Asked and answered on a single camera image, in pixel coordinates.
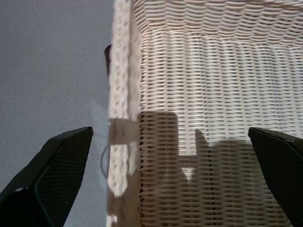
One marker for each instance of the pale woven laundry basket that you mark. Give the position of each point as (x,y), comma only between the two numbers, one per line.
(201,82)

